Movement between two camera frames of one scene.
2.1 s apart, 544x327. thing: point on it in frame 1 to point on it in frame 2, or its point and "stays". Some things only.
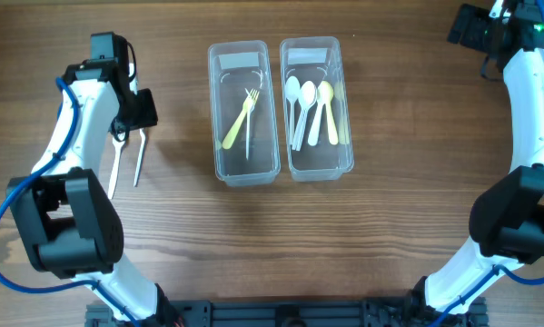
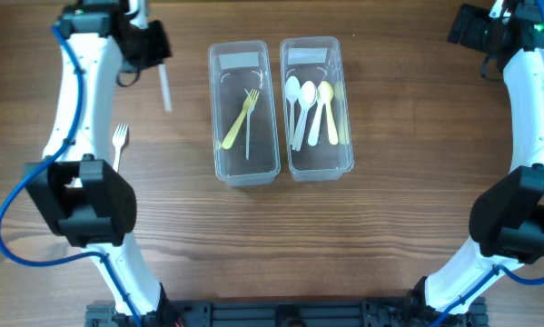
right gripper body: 479,28 stays
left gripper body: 139,110 to 151,45
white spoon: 291,91 stays
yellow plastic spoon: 325,95 stays
